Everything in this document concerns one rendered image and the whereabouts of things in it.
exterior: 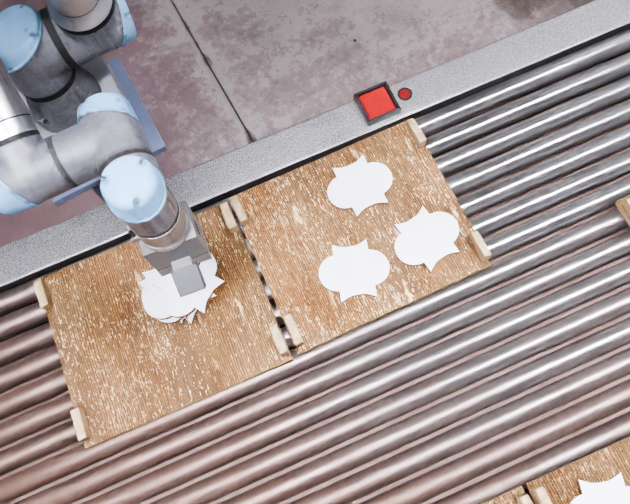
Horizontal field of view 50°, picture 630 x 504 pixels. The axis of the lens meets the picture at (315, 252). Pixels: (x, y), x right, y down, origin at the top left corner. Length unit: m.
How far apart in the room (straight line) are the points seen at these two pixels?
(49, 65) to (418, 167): 0.73
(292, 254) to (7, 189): 0.58
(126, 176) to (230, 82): 1.79
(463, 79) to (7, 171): 0.95
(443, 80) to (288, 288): 0.56
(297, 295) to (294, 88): 1.41
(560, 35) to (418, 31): 1.17
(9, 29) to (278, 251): 0.63
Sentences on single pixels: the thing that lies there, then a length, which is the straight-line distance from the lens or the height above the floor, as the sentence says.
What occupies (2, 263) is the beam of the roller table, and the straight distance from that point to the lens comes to 1.52.
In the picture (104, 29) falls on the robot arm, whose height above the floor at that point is 1.19.
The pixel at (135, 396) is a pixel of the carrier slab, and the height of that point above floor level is 0.94.
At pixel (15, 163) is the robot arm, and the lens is 0.96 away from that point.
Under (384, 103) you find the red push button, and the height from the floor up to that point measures 0.93.
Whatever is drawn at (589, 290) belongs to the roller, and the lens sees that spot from 1.38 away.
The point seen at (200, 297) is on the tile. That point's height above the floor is 1.00.
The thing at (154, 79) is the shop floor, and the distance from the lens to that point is 2.72.
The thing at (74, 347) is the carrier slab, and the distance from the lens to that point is 1.38.
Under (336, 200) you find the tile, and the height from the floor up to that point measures 0.95.
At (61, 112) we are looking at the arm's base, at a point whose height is 1.03.
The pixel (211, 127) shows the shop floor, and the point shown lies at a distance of 2.56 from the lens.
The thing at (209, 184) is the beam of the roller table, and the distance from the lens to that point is 1.43.
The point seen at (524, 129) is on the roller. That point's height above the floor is 0.92.
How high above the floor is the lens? 2.19
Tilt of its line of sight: 71 degrees down
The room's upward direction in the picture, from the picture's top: 12 degrees counter-clockwise
